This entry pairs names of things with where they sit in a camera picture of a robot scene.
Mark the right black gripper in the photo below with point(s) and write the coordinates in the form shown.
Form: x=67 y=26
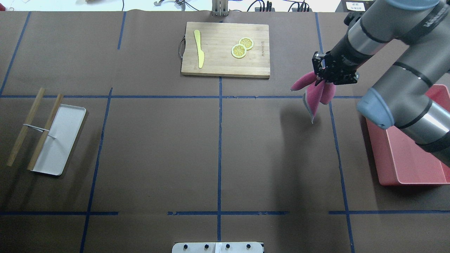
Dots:
x=340 y=59

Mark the pink microfibre cloth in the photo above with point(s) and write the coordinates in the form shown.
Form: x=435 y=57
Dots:
x=317 y=92

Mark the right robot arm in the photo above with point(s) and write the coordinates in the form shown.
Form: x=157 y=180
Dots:
x=398 y=98

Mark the black box with label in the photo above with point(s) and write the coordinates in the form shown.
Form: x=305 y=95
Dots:
x=354 y=5

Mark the lemon slice rear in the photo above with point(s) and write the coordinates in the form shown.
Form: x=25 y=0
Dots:
x=247 y=42

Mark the lemon slice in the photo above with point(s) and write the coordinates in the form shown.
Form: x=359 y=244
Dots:
x=247 y=42
x=238 y=51

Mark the black power strip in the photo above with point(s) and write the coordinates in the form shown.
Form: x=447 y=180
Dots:
x=282 y=6

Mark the lemon slice front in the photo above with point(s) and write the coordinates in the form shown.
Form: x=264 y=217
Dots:
x=238 y=51

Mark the bamboo cutting board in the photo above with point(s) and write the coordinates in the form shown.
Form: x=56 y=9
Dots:
x=217 y=40

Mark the pink plastic bin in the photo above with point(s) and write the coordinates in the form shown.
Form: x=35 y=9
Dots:
x=399 y=161

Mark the yellow plastic knife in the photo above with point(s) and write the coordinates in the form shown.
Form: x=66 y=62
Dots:
x=200 y=52

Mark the wooden rack bar inner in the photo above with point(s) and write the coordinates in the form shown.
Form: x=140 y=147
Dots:
x=45 y=134

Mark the wooden rack bar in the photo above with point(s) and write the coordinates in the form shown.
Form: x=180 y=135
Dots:
x=45 y=134
x=24 y=129

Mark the wooden rack bar outer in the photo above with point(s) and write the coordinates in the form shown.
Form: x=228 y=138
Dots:
x=24 y=129

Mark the white towel rack tray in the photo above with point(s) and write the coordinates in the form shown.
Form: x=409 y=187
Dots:
x=62 y=135

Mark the aluminium frame post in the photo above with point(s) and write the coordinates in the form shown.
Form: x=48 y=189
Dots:
x=220 y=8

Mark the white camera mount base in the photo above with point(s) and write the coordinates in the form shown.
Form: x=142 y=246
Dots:
x=219 y=247

